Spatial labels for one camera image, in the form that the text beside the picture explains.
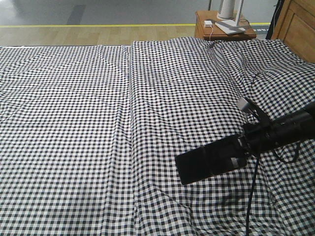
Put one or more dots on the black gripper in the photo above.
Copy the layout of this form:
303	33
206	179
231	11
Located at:
254	139

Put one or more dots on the white desk lamp base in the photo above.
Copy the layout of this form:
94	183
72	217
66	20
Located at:
230	26

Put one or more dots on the white power adapter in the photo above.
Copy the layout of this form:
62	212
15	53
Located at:
208	24

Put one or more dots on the white cylindrical appliance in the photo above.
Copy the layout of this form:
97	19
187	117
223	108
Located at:
226	10

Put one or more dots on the black foldable phone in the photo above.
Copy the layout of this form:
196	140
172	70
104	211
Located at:
210	160

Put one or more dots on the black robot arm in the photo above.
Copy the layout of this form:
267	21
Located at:
267	134

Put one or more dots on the black white gingham bed cover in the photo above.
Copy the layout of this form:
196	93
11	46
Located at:
89	136

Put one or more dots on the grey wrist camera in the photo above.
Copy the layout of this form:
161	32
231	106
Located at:
246	105

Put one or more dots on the wooden nightstand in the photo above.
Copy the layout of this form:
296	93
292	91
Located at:
214	33

